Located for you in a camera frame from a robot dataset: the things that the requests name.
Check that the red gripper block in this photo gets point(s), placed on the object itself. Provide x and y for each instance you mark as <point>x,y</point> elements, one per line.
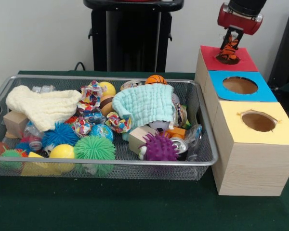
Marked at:
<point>240,22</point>

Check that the orange striped tiger plush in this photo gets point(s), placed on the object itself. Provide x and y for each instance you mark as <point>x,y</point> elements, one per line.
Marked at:
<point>230,54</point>

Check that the light blue waffle cloth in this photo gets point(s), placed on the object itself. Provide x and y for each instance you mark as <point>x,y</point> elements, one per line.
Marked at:
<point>147,103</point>

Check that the wooden box with three holes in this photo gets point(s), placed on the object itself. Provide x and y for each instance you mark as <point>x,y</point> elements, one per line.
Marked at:
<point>250,168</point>

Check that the shallow mesh bin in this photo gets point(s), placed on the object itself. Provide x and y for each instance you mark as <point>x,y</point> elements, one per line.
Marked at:
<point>69,80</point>

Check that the black stand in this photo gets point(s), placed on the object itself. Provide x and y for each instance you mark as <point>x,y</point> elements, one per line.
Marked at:
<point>286,48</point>

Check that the white toy baseball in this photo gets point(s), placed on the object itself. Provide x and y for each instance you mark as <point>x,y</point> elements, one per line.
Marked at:
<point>175,98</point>

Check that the orange toy basketball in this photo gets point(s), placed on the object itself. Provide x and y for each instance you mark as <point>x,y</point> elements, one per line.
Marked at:
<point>156,79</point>

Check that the purple spiky ball toy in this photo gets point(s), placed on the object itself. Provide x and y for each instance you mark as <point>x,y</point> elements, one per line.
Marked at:
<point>160,149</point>

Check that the cream waffle cloth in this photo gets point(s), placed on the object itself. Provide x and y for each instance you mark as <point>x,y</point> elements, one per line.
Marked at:
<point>45,106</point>

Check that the yellow ball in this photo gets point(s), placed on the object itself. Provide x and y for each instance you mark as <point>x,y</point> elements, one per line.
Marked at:
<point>62,152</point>

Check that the dark green table cloth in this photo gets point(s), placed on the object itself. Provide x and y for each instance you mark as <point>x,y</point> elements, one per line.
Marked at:
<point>110,204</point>

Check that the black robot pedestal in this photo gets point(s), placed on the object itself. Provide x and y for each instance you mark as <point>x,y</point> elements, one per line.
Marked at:
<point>135,43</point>

